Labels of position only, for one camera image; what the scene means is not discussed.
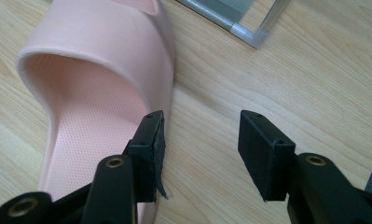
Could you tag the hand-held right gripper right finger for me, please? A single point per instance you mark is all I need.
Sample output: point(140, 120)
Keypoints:
point(261, 155)

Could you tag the grey metal shoe rack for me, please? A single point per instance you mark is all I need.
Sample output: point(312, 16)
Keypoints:
point(236, 25)

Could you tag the pink slipper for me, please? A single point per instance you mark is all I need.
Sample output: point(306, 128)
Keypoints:
point(96, 46)

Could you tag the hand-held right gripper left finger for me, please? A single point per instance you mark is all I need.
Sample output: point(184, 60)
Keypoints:
point(146, 155)

